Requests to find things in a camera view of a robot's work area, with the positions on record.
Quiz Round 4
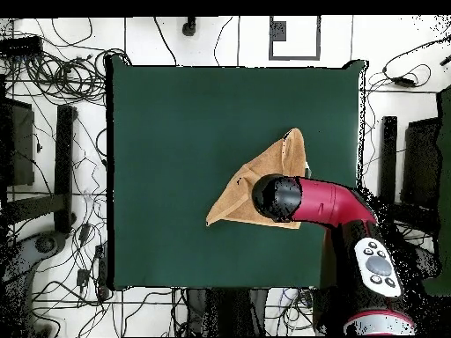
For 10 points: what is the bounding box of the orange terry towel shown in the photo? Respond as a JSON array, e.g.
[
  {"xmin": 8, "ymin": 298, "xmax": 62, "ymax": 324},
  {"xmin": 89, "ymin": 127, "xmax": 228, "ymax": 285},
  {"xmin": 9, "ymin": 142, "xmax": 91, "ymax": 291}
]
[{"xmin": 205, "ymin": 127, "xmax": 313, "ymax": 230}]

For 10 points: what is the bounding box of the dark green table cloth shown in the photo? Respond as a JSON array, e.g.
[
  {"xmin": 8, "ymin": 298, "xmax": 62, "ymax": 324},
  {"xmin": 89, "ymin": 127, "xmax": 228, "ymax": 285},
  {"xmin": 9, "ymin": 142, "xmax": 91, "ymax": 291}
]
[{"xmin": 105, "ymin": 54, "xmax": 369, "ymax": 291}]

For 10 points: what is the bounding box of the narrow black power strip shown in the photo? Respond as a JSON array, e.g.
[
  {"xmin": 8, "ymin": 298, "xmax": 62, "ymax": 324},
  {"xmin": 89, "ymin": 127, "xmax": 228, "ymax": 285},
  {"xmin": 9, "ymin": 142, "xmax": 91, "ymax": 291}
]
[{"xmin": 95, "ymin": 242, "xmax": 110, "ymax": 302}]

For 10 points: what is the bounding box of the small black floor object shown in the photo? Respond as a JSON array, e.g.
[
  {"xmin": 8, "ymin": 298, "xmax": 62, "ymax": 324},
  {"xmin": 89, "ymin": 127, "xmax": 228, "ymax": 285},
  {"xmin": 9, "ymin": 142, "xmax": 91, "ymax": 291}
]
[{"xmin": 181, "ymin": 16, "xmax": 197, "ymax": 37}]

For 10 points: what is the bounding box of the black upright bar stand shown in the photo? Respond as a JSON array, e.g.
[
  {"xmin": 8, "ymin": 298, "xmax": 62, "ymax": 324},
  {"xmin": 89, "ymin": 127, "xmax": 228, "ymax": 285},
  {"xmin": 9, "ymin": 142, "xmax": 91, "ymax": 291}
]
[
  {"xmin": 381, "ymin": 115, "xmax": 398, "ymax": 205},
  {"xmin": 53, "ymin": 104, "xmax": 78, "ymax": 234}
]

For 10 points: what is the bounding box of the grey office chair base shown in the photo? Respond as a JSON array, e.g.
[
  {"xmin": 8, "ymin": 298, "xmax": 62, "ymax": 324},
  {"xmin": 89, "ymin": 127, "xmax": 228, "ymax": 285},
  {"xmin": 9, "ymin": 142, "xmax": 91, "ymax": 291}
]
[{"xmin": 0, "ymin": 230, "xmax": 70, "ymax": 337}]

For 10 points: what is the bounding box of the black cross beam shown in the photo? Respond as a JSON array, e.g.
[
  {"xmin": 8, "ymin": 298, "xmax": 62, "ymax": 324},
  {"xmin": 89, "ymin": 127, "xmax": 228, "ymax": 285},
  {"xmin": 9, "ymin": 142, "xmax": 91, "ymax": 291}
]
[{"xmin": 4, "ymin": 193, "xmax": 68, "ymax": 223}]

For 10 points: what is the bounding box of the black box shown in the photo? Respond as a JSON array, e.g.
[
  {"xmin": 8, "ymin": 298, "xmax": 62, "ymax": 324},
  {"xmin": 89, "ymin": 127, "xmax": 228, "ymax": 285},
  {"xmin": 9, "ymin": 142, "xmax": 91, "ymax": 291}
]
[
  {"xmin": 0, "ymin": 97, "xmax": 35, "ymax": 187},
  {"xmin": 400, "ymin": 117, "xmax": 442, "ymax": 212}
]

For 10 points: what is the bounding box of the dark green curtain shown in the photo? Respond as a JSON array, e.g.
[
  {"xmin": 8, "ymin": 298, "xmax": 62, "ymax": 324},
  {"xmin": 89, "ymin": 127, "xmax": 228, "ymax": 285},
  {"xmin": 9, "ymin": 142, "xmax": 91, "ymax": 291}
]
[{"xmin": 424, "ymin": 84, "xmax": 451, "ymax": 297}]

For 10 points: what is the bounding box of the long black power strip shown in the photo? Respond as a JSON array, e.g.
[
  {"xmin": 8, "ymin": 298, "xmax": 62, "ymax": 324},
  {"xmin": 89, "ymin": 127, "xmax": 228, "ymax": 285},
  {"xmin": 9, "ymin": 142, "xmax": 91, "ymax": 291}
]
[{"xmin": 0, "ymin": 34, "xmax": 44, "ymax": 57}]

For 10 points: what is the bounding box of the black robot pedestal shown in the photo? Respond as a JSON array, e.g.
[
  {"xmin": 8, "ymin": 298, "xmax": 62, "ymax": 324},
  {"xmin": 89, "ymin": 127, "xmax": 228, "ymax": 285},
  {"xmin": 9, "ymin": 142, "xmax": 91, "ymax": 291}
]
[{"xmin": 186, "ymin": 288, "xmax": 269, "ymax": 337}]

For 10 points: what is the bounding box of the thin black floor cable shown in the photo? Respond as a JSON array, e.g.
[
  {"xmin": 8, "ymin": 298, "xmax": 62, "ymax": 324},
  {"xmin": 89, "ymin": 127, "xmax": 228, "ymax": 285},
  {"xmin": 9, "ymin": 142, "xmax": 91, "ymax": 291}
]
[
  {"xmin": 153, "ymin": 16, "xmax": 178, "ymax": 67},
  {"xmin": 213, "ymin": 16, "xmax": 234, "ymax": 67}
]

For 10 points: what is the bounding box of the grey square floor frame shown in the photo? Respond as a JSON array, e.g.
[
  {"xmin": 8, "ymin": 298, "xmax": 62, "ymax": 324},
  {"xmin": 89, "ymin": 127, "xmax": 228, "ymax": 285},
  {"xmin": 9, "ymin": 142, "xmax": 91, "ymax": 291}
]
[{"xmin": 268, "ymin": 15, "xmax": 322, "ymax": 62}]

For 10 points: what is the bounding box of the tangle of black cables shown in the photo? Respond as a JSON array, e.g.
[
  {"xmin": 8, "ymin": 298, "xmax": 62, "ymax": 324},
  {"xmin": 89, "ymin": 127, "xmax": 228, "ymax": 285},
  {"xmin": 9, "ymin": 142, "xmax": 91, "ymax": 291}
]
[{"xmin": 6, "ymin": 17, "xmax": 133, "ymax": 107}]

